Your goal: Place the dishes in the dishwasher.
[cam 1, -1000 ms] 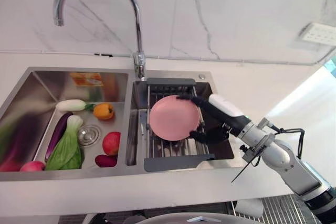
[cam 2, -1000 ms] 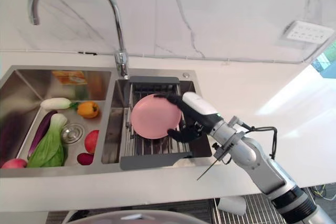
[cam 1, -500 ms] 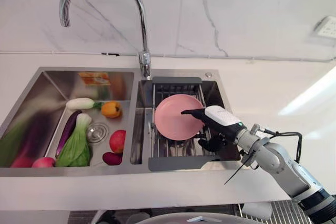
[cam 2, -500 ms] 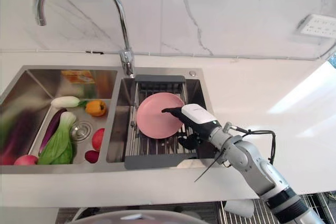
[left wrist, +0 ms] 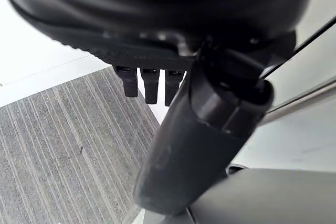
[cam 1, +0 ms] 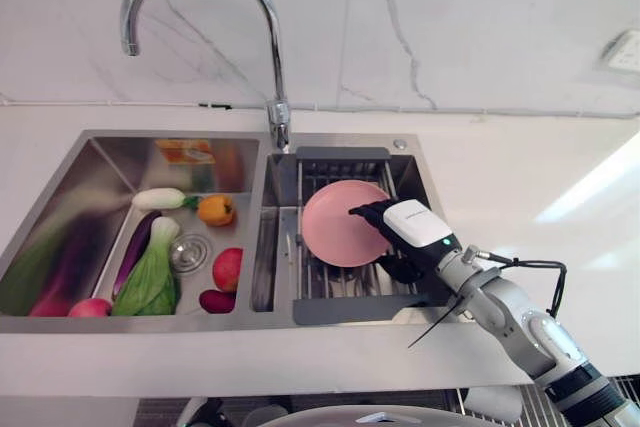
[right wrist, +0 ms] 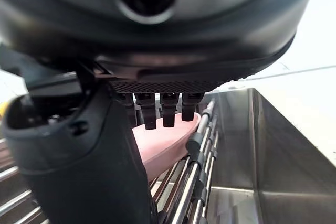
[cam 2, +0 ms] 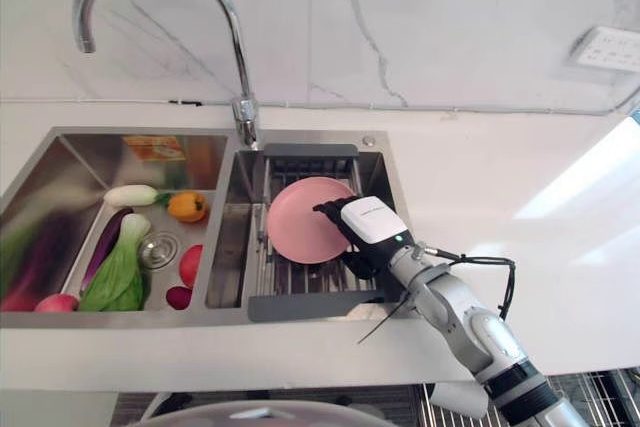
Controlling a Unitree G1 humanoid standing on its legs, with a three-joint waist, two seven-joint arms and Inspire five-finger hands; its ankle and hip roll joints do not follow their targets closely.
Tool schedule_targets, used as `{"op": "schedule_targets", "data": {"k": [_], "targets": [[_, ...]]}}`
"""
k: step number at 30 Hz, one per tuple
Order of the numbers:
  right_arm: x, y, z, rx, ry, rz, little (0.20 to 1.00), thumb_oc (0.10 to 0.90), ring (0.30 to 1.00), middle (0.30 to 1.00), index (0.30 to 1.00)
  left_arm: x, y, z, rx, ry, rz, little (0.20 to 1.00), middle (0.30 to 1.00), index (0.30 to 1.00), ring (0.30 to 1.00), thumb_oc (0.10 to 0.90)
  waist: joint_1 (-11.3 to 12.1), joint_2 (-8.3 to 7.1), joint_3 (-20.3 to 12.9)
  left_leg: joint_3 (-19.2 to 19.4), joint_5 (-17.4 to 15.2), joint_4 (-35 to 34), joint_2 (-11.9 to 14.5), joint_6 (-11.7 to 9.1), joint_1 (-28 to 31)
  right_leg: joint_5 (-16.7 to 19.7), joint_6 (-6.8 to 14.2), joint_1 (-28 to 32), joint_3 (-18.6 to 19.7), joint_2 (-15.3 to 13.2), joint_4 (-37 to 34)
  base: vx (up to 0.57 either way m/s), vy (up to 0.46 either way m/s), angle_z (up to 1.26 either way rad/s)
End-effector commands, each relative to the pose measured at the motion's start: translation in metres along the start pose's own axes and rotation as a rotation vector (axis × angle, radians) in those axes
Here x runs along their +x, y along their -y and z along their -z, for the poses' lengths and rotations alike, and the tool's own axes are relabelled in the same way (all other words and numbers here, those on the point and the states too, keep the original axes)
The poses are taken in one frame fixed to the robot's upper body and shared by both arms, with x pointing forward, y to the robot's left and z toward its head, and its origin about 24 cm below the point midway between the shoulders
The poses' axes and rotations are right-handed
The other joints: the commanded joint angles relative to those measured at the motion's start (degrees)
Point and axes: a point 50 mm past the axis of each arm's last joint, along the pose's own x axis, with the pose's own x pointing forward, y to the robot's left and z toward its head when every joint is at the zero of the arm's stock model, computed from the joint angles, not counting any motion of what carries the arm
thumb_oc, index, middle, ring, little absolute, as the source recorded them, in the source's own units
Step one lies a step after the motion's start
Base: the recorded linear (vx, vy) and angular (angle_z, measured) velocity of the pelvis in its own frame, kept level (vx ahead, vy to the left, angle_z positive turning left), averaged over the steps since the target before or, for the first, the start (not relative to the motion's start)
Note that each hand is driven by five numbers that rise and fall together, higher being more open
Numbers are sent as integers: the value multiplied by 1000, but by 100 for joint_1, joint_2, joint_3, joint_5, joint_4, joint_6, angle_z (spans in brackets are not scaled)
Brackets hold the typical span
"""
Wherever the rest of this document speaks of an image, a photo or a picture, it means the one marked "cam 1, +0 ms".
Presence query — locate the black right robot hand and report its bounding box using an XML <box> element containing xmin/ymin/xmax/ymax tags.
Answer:
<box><xmin>348</xmin><ymin>198</ymin><xmax>456</xmax><ymax>285</ymax></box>

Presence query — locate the pink round plate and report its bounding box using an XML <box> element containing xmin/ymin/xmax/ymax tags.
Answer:
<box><xmin>301</xmin><ymin>181</ymin><xmax>392</xmax><ymax>268</ymax></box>

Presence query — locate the grey sink drain rack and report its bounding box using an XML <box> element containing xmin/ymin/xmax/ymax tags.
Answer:
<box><xmin>291</xmin><ymin>146</ymin><xmax>432</xmax><ymax>327</ymax></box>

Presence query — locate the red apple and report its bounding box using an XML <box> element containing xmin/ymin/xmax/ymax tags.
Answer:
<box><xmin>212</xmin><ymin>247</ymin><xmax>244</xmax><ymax>294</ymax></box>

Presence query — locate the orange bell pepper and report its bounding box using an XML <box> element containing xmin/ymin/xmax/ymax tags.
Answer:
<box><xmin>196</xmin><ymin>195</ymin><xmax>236</xmax><ymax>227</ymax></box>

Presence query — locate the stainless steel double sink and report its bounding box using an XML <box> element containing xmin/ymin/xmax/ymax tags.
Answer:
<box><xmin>0</xmin><ymin>129</ymin><xmax>536</xmax><ymax>386</ymax></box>

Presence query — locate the dark red sweet potato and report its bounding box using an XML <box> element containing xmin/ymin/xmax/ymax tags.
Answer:
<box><xmin>198</xmin><ymin>288</ymin><xmax>237</xmax><ymax>315</ymax></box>

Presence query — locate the silver robot body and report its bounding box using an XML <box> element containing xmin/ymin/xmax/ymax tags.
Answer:
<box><xmin>182</xmin><ymin>395</ymin><xmax>521</xmax><ymax>427</ymax></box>

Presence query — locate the chrome gooseneck faucet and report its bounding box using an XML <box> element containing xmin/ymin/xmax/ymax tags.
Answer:
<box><xmin>119</xmin><ymin>0</ymin><xmax>292</xmax><ymax>149</ymax></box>

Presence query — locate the chrome sink drain strainer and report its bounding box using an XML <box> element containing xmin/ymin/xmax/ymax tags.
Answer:
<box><xmin>169</xmin><ymin>233</ymin><xmax>213</xmax><ymax>276</ymax></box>

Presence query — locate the orange sticker label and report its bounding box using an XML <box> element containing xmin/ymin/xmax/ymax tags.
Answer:
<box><xmin>154</xmin><ymin>139</ymin><xmax>217</xmax><ymax>166</ymax></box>

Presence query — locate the white radish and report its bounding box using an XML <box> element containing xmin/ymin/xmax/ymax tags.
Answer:
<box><xmin>131</xmin><ymin>187</ymin><xmax>187</xmax><ymax>212</ymax></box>

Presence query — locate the green bok choy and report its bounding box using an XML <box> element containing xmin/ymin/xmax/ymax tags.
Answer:
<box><xmin>111</xmin><ymin>217</ymin><xmax>182</xmax><ymax>317</ymax></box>

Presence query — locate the purple eggplant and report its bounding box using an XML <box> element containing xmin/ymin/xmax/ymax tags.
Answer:
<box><xmin>112</xmin><ymin>210</ymin><xmax>164</xmax><ymax>298</ymax></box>

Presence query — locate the pink round fruit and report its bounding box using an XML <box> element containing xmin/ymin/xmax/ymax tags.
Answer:
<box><xmin>67</xmin><ymin>297</ymin><xmax>114</xmax><ymax>318</ymax></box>

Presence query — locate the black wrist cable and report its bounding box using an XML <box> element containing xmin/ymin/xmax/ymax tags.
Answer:
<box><xmin>473</xmin><ymin>246</ymin><xmax>568</xmax><ymax>321</ymax></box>

